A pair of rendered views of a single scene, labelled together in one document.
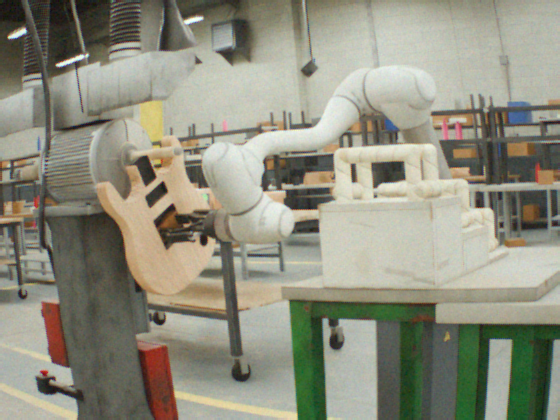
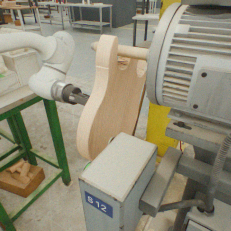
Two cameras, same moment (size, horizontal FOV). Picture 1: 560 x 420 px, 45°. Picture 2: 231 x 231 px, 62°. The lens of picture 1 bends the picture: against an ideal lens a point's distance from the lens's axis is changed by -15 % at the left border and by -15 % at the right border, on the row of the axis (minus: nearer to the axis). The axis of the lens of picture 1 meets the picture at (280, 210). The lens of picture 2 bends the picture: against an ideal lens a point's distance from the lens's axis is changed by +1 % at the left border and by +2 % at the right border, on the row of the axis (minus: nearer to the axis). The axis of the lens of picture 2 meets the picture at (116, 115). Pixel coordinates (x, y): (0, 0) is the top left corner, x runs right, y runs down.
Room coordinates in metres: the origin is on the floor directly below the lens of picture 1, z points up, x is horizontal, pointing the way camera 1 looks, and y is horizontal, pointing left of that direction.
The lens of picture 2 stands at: (2.78, 0.27, 1.41)
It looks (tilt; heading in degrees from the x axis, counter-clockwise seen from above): 33 degrees down; 174
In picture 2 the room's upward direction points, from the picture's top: straight up
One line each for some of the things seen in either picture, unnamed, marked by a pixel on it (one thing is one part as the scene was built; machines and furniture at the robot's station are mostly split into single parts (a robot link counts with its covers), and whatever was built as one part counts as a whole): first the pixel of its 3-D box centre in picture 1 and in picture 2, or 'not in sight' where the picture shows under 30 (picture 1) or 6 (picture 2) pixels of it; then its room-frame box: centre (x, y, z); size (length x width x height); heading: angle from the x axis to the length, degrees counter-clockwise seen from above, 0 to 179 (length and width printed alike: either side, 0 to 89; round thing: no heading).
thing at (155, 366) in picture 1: (139, 374); not in sight; (2.57, 0.55, 0.49); 0.25 x 0.12 x 0.37; 52
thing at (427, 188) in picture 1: (428, 188); not in sight; (1.52, -0.30, 1.12); 0.11 x 0.03 x 0.03; 142
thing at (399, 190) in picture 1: (415, 189); not in sight; (1.67, -0.30, 1.12); 0.20 x 0.03 x 0.03; 51
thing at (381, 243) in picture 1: (393, 241); (14, 65); (1.59, -0.23, 1.02); 0.27 x 0.15 x 0.17; 52
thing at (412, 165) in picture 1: (413, 176); not in sight; (1.50, -0.26, 1.15); 0.03 x 0.03 x 0.09
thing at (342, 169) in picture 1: (343, 179); not in sight; (1.60, -0.13, 1.15); 0.03 x 0.03 x 0.09
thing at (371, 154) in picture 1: (376, 154); (11, 31); (1.55, -0.20, 1.20); 0.20 x 0.03 x 0.03; 51
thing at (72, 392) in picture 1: (59, 389); not in sight; (2.44, 0.85, 0.46); 0.25 x 0.07 x 0.08; 52
